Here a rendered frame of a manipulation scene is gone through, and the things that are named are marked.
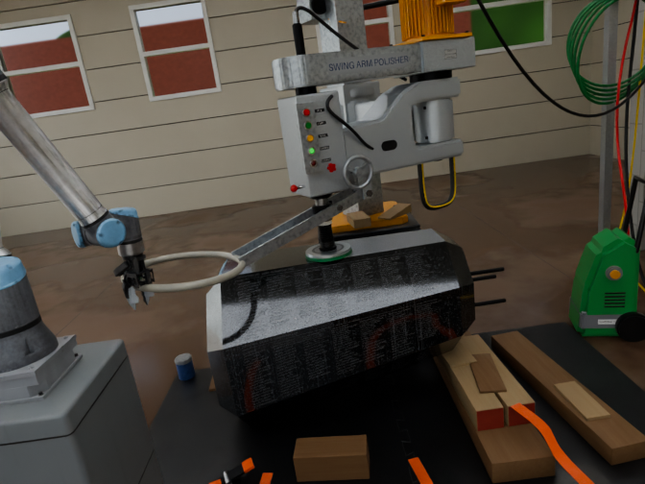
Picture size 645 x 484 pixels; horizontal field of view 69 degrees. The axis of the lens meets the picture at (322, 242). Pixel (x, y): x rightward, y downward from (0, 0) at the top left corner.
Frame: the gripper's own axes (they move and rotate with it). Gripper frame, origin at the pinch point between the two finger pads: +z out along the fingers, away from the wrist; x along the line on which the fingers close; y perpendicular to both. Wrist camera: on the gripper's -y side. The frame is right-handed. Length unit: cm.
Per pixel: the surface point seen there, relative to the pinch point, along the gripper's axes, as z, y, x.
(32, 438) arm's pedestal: 7, 34, -56
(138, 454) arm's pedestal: 36, 27, -28
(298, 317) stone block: 20, 36, 48
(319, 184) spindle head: -33, 39, 69
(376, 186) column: -15, 16, 162
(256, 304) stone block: 14.6, 18.8, 42.1
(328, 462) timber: 72, 57, 31
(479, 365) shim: 57, 96, 103
